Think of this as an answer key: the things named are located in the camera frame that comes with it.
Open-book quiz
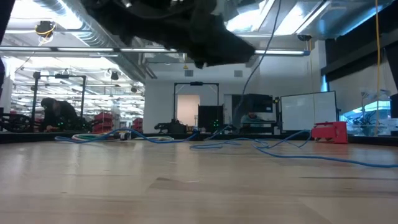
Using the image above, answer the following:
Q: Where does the long blue cable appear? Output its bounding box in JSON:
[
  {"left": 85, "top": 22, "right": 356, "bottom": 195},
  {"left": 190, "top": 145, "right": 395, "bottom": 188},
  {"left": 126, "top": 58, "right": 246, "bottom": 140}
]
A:
[{"left": 189, "top": 0, "right": 398, "bottom": 169}]

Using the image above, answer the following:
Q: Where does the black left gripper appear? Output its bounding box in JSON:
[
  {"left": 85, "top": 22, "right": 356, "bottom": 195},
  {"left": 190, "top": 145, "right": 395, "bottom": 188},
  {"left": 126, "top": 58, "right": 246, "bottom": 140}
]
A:
[{"left": 82, "top": 0, "right": 256, "bottom": 69}]

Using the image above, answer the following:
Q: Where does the green wire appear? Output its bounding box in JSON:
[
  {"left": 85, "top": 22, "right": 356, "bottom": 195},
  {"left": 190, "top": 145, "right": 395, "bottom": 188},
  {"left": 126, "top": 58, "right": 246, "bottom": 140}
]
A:
[{"left": 79, "top": 134, "right": 121, "bottom": 139}]

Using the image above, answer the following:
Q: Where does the red storage bin rack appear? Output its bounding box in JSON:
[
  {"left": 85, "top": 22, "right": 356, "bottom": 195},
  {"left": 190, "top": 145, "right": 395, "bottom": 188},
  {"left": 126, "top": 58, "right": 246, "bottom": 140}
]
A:
[
  {"left": 132, "top": 117, "right": 144, "bottom": 132},
  {"left": 92, "top": 111, "right": 115, "bottom": 134}
]

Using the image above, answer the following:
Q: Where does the black yellow ceiling cord reel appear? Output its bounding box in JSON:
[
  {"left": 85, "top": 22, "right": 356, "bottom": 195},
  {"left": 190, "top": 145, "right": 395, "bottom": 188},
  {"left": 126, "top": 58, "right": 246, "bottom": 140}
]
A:
[{"left": 34, "top": 20, "right": 57, "bottom": 39}]

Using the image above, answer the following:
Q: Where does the silver ventilation duct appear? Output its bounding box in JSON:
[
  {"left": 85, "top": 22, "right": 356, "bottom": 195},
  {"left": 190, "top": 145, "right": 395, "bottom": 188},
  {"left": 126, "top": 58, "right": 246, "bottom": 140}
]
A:
[{"left": 34, "top": 0, "right": 158, "bottom": 82}]

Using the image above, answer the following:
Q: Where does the red plastic cable holder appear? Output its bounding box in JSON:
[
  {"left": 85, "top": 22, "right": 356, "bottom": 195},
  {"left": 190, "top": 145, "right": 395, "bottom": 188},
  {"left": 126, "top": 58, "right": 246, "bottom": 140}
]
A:
[{"left": 311, "top": 121, "right": 349, "bottom": 145}]

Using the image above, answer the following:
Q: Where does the person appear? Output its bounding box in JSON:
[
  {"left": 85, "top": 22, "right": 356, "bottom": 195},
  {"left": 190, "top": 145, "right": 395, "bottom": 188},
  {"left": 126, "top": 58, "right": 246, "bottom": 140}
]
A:
[
  {"left": 40, "top": 96, "right": 80, "bottom": 133},
  {"left": 239, "top": 111, "right": 265, "bottom": 128}
]

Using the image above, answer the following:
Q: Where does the long ceiling light bar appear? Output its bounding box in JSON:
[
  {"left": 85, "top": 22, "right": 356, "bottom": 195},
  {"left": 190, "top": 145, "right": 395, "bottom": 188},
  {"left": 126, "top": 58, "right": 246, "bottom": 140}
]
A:
[{"left": 0, "top": 46, "right": 311, "bottom": 57}]

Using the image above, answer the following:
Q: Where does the white whiteboard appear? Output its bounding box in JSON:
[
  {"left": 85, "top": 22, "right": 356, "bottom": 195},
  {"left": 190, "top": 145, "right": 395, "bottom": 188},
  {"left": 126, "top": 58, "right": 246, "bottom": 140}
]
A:
[{"left": 280, "top": 90, "right": 338, "bottom": 131}]

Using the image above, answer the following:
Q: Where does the black cabinet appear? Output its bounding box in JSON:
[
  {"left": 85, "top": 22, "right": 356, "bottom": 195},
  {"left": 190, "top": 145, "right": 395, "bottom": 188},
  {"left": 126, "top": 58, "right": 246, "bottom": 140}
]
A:
[{"left": 231, "top": 93, "right": 275, "bottom": 133}]

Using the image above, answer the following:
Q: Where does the white wire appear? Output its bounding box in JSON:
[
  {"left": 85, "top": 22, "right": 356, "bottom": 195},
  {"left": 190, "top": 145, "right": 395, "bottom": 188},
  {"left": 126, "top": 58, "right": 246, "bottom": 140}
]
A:
[{"left": 71, "top": 133, "right": 175, "bottom": 142}]

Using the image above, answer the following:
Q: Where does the yellow hanging cable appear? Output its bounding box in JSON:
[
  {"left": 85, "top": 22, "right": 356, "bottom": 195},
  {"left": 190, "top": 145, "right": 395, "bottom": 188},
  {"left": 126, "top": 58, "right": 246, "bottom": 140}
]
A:
[{"left": 374, "top": 0, "right": 382, "bottom": 137}]

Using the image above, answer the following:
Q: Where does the black box tower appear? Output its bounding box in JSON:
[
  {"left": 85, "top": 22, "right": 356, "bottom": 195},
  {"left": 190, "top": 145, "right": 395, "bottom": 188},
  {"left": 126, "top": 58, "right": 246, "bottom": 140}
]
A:
[{"left": 198, "top": 105, "right": 225, "bottom": 134}]

